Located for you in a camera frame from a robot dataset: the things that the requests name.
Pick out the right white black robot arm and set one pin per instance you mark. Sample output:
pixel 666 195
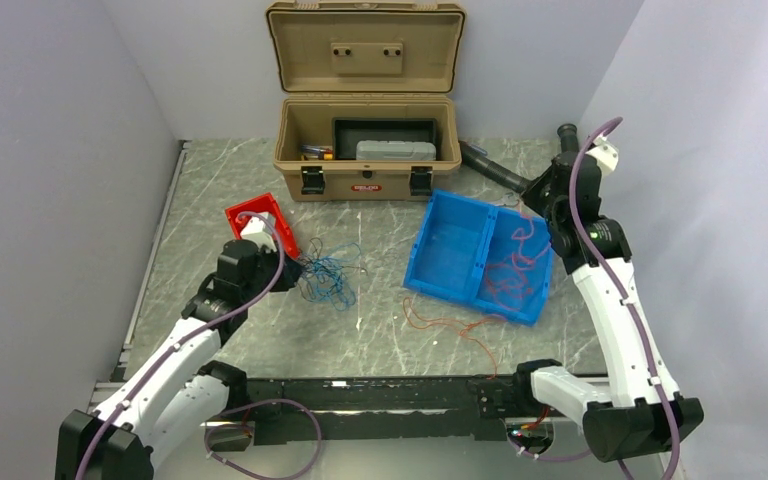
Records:
pixel 642 410

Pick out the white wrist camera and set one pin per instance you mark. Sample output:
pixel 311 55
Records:
pixel 257 230
pixel 605 153

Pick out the black tray in toolbox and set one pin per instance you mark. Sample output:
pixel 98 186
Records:
pixel 349 131

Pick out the grey case in toolbox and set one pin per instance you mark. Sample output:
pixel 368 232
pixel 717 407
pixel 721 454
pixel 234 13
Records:
pixel 410 151

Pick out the blue two-compartment plastic bin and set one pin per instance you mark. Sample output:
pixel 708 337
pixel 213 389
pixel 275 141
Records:
pixel 477 255

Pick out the silver wrench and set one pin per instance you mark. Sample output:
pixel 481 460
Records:
pixel 508 200

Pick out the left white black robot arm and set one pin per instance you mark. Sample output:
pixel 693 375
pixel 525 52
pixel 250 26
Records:
pixel 130 434

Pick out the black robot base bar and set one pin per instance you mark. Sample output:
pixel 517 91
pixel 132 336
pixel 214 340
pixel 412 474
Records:
pixel 379 408

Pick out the red plastic bin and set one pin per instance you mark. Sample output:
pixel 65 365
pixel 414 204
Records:
pixel 237 216

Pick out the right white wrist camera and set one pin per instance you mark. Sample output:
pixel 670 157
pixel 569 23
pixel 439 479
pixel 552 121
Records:
pixel 605 153

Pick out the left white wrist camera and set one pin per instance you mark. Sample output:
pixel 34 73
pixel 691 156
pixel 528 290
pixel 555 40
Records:
pixel 257 230

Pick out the yellow orange tool in toolbox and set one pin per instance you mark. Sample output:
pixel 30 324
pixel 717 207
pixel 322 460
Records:
pixel 312 152

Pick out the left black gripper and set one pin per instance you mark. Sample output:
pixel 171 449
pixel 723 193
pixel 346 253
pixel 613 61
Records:
pixel 288 274

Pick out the tan plastic toolbox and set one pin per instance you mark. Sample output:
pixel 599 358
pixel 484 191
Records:
pixel 364 59

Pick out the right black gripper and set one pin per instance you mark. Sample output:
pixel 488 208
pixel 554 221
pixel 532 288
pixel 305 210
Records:
pixel 532 197

